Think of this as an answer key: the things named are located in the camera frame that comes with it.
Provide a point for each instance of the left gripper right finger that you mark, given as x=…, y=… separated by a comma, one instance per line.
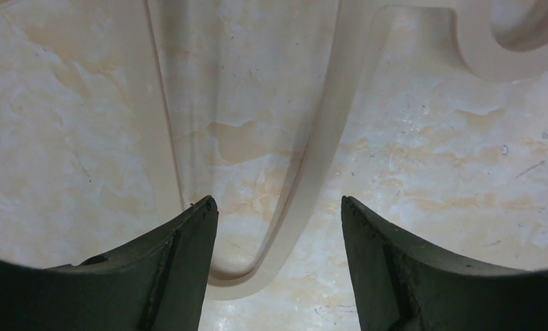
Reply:
x=404, y=282

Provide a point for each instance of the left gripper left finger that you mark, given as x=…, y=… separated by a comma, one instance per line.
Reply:
x=156, y=281

